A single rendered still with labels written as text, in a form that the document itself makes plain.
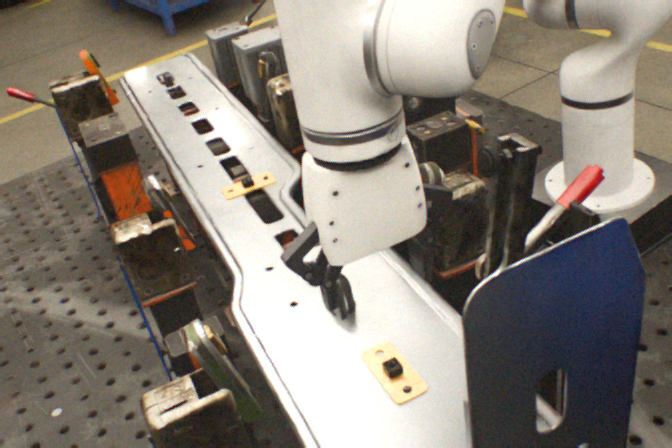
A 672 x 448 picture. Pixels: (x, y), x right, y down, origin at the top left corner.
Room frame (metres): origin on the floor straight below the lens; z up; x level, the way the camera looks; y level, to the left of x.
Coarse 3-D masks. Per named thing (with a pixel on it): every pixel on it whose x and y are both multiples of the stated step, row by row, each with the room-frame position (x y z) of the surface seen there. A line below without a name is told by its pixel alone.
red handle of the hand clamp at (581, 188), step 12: (588, 168) 0.59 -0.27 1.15; (600, 168) 0.59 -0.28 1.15; (576, 180) 0.59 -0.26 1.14; (588, 180) 0.58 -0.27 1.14; (600, 180) 0.58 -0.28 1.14; (564, 192) 0.58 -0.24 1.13; (576, 192) 0.57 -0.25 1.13; (588, 192) 0.57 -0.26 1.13; (564, 204) 0.57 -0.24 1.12; (552, 216) 0.57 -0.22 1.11; (564, 216) 0.57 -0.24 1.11; (540, 228) 0.57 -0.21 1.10; (552, 228) 0.56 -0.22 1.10; (528, 240) 0.56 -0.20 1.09; (540, 240) 0.56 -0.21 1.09; (528, 252) 0.55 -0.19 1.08
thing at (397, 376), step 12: (372, 348) 0.54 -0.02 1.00; (384, 348) 0.54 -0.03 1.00; (396, 348) 0.54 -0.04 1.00; (372, 360) 0.53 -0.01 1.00; (384, 360) 0.52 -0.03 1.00; (396, 360) 0.51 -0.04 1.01; (372, 372) 0.51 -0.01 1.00; (384, 372) 0.51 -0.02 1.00; (396, 372) 0.50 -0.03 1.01; (408, 372) 0.50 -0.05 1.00; (384, 384) 0.49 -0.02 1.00; (396, 384) 0.49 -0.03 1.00; (408, 384) 0.48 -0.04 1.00; (420, 384) 0.48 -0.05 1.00; (396, 396) 0.47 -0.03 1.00; (408, 396) 0.47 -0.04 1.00
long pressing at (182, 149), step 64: (192, 64) 1.55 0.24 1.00; (192, 128) 1.21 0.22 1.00; (256, 128) 1.14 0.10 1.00; (192, 192) 0.97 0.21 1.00; (256, 256) 0.76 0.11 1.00; (384, 256) 0.70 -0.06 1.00; (256, 320) 0.63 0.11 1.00; (320, 320) 0.61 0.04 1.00; (384, 320) 0.59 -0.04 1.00; (448, 320) 0.56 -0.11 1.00; (320, 384) 0.51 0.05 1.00; (448, 384) 0.48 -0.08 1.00
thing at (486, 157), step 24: (504, 144) 0.57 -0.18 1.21; (528, 144) 0.55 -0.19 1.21; (480, 168) 0.55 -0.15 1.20; (504, 168) 0.57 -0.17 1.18; (528, 168) 0.54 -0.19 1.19; (504, 192) 0.57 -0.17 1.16; (528, 192) 0.54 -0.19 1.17; (504, 216) 0.56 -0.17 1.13; (528, 216) 0.54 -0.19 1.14; (504, 240) 0.56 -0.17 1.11; (504, 264) 0.54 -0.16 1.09
